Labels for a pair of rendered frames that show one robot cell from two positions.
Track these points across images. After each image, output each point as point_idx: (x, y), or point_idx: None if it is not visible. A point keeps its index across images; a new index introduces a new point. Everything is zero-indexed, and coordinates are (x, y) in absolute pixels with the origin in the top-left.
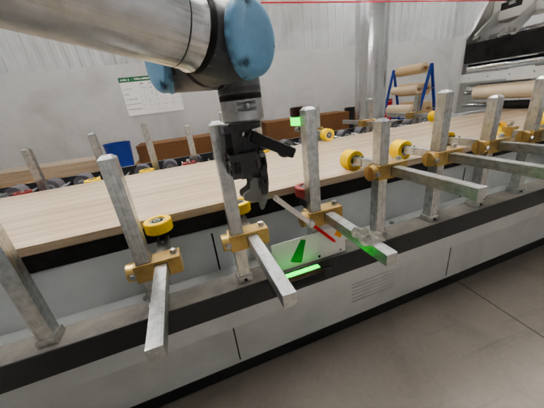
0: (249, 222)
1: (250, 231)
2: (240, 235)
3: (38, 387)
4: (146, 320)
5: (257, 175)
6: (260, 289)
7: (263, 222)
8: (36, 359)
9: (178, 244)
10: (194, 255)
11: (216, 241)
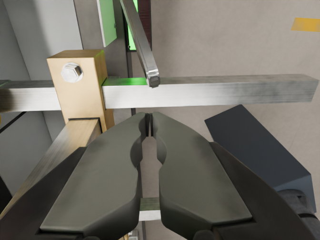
0: None
1: (100, 103)
2: (106, 123)
3: None
4: (139, 183)
5: (111, 234)
6: (129, 65)
7: (54, 58)
8: (144, 234)
9: (19, 182)
10: (28, 148)
11: (3, 122)
